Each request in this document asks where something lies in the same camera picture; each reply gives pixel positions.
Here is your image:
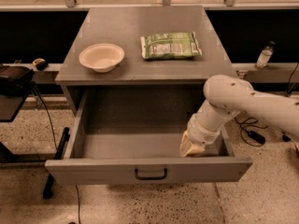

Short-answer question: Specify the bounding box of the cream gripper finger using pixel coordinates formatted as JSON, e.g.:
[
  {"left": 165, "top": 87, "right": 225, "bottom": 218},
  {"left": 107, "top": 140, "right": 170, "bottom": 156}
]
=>
[
  {"left": 179, "top": 132, "right": 189, "bottom": 155},
  {"left": 180, "top": 140, "right": 206, "bottom": 157}
]

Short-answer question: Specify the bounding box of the green chip bag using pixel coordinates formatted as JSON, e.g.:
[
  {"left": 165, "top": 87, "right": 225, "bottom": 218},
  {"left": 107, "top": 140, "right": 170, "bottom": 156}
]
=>
[{"left": 140, "top": 32, "right": 202, "bottom": 60}]

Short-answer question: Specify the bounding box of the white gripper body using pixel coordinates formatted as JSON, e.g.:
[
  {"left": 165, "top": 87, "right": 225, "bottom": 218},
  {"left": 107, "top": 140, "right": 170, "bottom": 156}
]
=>
[{"left": 187, "top": 115, "right": 221, "bottom": 145}]

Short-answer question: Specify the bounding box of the black stand leg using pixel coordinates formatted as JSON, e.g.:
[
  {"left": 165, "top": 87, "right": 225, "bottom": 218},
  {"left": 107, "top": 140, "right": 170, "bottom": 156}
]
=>
[{"left": 42, "top": 126, "right": 72, "bottom": 200}]

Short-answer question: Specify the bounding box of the grey drawer cabinet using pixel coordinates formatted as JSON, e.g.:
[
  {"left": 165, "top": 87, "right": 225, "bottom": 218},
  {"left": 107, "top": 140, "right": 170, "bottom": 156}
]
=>
[{"left": 55, "top": 6, "right": 236, "bottom": 111}]

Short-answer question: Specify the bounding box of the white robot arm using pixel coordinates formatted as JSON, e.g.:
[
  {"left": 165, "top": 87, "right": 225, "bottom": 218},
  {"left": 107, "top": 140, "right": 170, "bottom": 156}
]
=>
[{"left": 179, "top": 75, "right": 299, "bottom": 157}]

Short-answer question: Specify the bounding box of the black power adapter cable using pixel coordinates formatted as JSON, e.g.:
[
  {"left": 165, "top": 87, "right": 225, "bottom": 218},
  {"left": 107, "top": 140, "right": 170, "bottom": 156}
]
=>
[{"left": 234, "top": 117, "right": 269, "bottom": 147}]

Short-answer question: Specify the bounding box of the clear plastic bottle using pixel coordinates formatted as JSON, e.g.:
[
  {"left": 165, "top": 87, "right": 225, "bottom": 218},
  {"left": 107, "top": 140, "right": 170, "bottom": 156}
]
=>
[{"left": 254, "top": 41, "right": 275, "bottom": 70}]

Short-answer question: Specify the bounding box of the black device on stand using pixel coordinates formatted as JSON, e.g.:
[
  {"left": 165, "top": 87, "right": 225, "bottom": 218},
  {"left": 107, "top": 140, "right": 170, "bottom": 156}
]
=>
[{"left": 0, "top": 64, "right": 34, "bottom": 122}]

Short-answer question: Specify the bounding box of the black chair leg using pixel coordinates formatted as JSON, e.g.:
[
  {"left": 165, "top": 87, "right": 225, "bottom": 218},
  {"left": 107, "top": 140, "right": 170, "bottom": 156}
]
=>
[{"left": 282, "top": 134, "right": 291, "bottom": 142}]

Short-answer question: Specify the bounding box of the black floor cable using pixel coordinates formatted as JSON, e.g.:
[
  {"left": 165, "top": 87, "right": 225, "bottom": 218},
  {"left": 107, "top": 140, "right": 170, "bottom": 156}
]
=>
[{"left": 32, "top": 84, "right": 82, "bottom": 224}]

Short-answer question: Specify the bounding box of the grey top drawer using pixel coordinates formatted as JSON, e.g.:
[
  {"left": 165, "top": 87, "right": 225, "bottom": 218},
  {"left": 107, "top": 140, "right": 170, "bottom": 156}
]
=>
[{"left": 46, "top": 88, "right": 252, "bottom": 185}]

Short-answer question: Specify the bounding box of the white paper bowl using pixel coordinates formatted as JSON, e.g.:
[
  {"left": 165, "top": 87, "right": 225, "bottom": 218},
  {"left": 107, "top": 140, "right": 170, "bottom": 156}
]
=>
[{"left": 79, "top": 43, "right": 124, "bottom": 73}]

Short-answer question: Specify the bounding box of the yellow black tape measure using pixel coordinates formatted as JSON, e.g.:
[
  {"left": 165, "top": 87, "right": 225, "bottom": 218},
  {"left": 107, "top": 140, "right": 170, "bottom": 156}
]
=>
[{"left": 33, "top": 58, "right": 49, "bottom": 71}]

